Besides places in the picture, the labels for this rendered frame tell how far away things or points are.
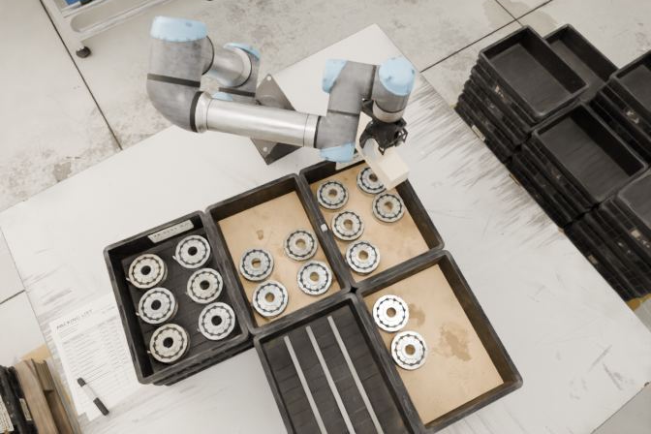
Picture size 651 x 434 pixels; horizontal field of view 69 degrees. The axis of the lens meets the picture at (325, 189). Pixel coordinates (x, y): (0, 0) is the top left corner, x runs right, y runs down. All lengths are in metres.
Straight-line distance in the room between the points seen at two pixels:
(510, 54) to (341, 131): 1.53
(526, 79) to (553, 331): 1.16
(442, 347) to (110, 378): 0.98
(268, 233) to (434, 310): 0.55
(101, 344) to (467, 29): 2.57
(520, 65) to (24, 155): 2.52
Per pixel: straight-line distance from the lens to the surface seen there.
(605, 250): 2.37
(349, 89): 1.03
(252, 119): 1.06
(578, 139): 2.45
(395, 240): 1.50
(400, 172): 1.28
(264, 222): 1.51
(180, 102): 1.10
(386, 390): 1.42
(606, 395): 1.76
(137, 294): 1.53
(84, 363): 1.69
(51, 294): 1.78
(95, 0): 3.00
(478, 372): 1.48
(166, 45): 1.11
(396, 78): 1.01
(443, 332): 1.46
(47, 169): 2.86
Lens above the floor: 2.24
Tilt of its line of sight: 66 degrees down
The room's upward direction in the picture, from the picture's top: 2 degrees clockwise
